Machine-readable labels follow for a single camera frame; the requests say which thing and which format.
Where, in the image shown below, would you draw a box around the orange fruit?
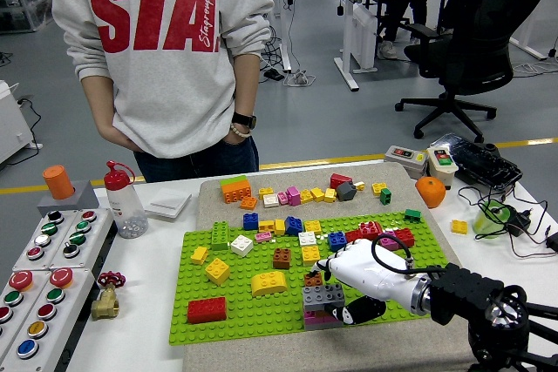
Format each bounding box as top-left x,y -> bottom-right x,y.
414,176 -> 447,209

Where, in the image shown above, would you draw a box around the red long brick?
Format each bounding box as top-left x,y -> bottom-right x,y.
187,296 -> 228,324

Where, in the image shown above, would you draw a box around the grey box red mushroom button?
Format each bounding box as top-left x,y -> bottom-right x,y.
0,269 -> 51,362
0,267 -> 97,372

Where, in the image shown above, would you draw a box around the white cabinet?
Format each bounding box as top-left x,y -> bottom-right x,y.
0,79 -> 44,166

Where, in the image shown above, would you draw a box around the light grey long brick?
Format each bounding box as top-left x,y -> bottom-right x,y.
302,283 -> 346,310

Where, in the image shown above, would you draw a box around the yellow arch brick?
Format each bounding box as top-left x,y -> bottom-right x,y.
250,270 -> 289,298

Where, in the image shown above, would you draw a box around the lime green tall brick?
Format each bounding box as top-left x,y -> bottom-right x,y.
211,220 -> 231,252

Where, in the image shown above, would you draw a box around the grey-brown foam mat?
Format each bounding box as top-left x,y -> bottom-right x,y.
181,161 -> 507,372

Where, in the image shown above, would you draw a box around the standing person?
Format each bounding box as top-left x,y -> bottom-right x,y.
51,0 -> 276,185

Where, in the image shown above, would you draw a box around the black wristwatch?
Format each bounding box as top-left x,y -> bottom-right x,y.
231,112 -> 258,129

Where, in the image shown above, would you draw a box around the black robot hand cable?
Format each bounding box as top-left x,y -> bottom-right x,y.
370,233 -> 450,280

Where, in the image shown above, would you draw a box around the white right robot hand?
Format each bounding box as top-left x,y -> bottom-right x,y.
311,238 -> 423,327

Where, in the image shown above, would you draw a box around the thin black wires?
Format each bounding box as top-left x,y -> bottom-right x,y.
457,184 -> 558,260

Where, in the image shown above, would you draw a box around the seated person dark trousers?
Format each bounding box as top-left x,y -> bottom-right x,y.
375,0 -> 459,62

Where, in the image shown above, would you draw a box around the green translucent cup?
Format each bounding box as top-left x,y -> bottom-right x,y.
473,200 -> 511,240

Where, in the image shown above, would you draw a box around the dark grey sloped brick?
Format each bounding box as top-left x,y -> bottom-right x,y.
335,180 -> 358,203

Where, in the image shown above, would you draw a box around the clear plastic crate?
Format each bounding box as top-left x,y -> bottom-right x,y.
0,0 -> 56,35

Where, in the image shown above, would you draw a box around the grey flat base brick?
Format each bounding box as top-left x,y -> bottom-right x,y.
303,321 -> 344,332

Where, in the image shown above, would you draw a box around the white desk leg frame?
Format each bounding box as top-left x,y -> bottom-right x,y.
508,0 -> 558,62

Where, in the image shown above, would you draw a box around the grey square block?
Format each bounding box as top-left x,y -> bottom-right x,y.
37,179 -> 100,218

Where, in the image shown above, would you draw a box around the white wall switch plate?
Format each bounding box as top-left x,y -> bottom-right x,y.
144,192 -> 193,221

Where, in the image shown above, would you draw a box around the clear bottle red cap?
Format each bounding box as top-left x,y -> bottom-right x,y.
103,159 -> 150,240

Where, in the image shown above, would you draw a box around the white red-green switch box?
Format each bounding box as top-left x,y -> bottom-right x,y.
425,145 -> 459,186

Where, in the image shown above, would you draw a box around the white floor adapter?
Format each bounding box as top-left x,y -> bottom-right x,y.
283,70 -> 317,88

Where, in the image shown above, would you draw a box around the grey four-button box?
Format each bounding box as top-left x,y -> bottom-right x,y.
11,209 -> 79,272
50,207 -> 115,269

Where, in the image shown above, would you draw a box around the white computer tower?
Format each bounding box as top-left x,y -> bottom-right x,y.
350,2 -> 378,73

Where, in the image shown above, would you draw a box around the orange large brick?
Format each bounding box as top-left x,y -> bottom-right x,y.
220,179 -> 254,205

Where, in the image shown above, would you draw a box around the brass valve red handwheel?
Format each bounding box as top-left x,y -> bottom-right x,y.
90,270 -> 127,321

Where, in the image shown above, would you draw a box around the magenta wide brick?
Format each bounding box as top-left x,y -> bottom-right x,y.
303,308 -> 345,328

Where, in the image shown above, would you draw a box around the black office chair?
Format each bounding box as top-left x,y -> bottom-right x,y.
394,0 -> 557,140

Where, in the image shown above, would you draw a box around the black power adapter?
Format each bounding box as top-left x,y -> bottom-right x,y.
507,207 -> 534,236

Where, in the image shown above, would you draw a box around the grey two-button switch box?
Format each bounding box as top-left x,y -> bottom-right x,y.
383,144 -> 429,180

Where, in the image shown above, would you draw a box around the black handheld controller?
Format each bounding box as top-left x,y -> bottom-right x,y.
429,132 -> 523,193

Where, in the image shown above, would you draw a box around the orange cylinder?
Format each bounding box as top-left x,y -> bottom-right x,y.
42,165 -> 76,200

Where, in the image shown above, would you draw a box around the green studded baseplate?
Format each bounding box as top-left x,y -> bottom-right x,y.
168,211 -> 453,346

